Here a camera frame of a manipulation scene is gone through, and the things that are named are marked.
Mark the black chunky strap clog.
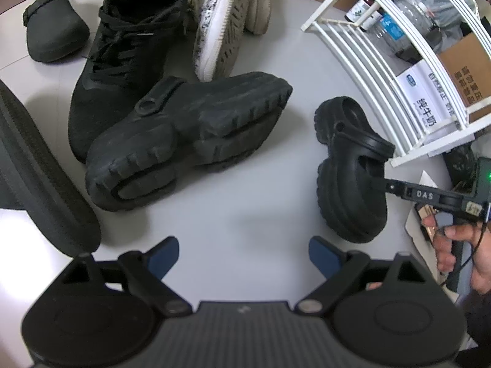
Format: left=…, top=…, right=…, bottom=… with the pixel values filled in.
left=85, top=71, right=294, bottom=212
left=315, top=97, right=396, bottom=243

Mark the white shoe rack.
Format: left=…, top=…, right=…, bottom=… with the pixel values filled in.
left=301, top=0, right=491, bottom=167

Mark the white printed carton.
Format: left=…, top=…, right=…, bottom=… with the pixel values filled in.
left=397, top=61, right=466, bottom=140

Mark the person's right hand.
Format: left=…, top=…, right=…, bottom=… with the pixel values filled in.
left=422, top=215, right=491, bottom=296

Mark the black lace-up sneaker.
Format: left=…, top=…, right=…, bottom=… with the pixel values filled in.
left=68, top=0, right=189, bottom=163

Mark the brown cardboard box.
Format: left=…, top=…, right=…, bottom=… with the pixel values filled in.
left=439, top=33, right=491, bottom=123

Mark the black buckle clog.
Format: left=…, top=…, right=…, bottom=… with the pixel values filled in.
left=24, top=0, right=91, bottom=63
left=0, top=80, right=102, bottom=257

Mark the brown glass bottle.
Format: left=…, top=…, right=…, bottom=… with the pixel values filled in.
left=345, top=0, right=382, bottom=24

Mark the black patterned bag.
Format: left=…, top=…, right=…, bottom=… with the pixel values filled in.
left=445, top=146, right=478, bottom=192

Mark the white printed sneaker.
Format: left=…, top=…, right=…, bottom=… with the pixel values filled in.
left=187, top=0, right=257, bottom=82
left=245, top=0, right=272, bottom=34

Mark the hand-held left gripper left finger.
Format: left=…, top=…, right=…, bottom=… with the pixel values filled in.
left=57, top=236, right=192, bottom=317

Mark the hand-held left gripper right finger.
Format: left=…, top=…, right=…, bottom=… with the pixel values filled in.
left=296, top=236, right=434, bottom=317

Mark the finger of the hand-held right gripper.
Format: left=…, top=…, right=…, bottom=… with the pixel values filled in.
left=369, top=175, right=408, bottom=201

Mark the clear plastic bottle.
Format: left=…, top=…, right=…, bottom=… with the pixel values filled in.
left=368, top=0, right=442, bottom=56

